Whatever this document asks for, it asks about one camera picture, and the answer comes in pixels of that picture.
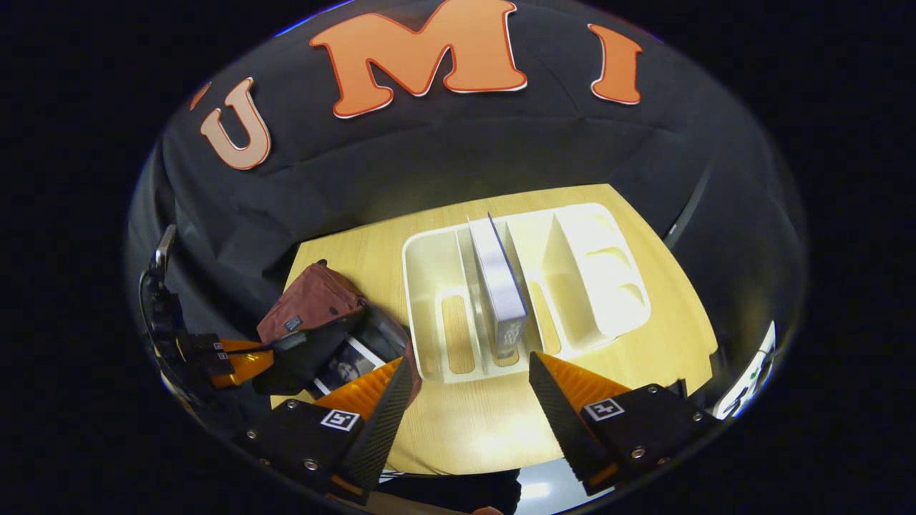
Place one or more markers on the maroon schoolbag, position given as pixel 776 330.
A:
pixel 308 300

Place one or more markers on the white device panel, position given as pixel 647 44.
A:
pixel 751 372

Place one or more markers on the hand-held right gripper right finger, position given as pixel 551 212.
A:
pixel 562 425

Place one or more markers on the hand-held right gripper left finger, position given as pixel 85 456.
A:
pixel 383 433

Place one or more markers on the portrait cover book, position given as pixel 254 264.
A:
pixel 347 368

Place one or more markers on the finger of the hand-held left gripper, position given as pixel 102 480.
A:
pixel 207 342
pixel 243 365

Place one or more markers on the grey cover book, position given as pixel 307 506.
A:
pixel 497 286

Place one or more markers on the white plastic bookshelf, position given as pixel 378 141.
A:
pixel 608 286

